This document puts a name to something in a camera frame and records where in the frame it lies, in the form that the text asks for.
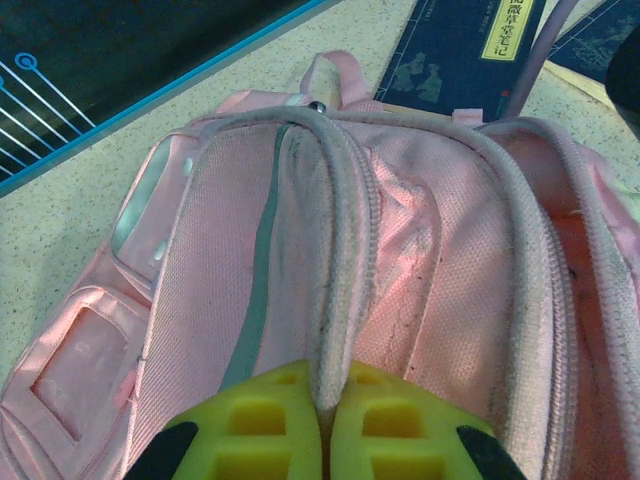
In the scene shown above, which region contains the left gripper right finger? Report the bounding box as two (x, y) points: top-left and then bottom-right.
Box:
(327, 362), (526, 480)

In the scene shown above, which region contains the thin dark blue book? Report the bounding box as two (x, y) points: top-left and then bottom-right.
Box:
(372, 0), (549, 124)

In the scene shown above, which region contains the thick dark blue book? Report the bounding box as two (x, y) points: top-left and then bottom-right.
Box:
(544, 0), (640, 109)

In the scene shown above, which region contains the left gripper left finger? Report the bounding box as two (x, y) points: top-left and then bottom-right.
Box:
(124, 357), (324, 480)

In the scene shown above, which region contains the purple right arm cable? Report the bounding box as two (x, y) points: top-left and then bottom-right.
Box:
(507, 0), (579, 119)

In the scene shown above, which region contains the pink student backpack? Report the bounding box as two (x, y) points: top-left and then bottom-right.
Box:
(0, 49), (640, 480)

